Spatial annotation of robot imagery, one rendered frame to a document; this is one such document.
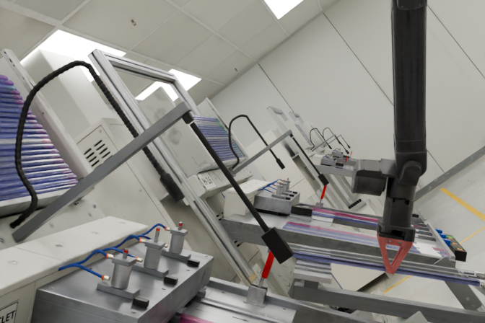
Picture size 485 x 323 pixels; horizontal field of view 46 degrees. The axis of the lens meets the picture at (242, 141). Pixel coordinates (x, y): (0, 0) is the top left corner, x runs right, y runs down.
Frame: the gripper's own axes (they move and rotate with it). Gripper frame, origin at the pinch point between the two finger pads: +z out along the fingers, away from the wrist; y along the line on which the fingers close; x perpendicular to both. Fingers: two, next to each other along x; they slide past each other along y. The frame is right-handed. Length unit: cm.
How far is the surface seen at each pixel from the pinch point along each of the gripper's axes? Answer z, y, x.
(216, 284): 3.9, 20.3, -31.9
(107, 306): -1, 55, -39
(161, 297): -1, 48, -34
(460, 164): -27, -710, 164
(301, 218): 3, -87, -22
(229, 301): 5.1, 25.4, -28.4
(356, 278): 91, -413, 23
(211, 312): 5.2, 32.3, -30.0
